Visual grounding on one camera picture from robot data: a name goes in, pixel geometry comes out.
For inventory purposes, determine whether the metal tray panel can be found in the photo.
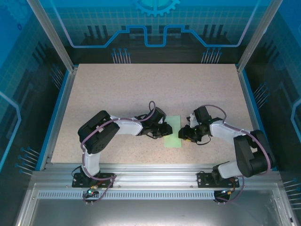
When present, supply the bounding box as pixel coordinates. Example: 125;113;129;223
14;183;297;226

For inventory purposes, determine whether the slotted cable duct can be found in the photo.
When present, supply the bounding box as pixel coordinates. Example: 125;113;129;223
37;191;276;200

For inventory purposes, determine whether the aluminium frame post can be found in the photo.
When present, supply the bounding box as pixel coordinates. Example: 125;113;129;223
236;0;286;73
25;0;78;73

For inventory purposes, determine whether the aluminium mounting rail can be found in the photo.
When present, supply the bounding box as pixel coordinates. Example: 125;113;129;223
30;163;283;188

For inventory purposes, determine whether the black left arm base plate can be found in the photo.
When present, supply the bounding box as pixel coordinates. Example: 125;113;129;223
71;172;115;188

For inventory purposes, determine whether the aluminium side rail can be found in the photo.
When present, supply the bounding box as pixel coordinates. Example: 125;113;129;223
43;65;79;171
236;65;270;171

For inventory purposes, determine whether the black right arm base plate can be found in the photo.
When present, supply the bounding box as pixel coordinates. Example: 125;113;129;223
197;171;240;188

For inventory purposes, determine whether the green paper sheet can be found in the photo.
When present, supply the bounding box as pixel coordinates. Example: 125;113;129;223
164;114;183;148

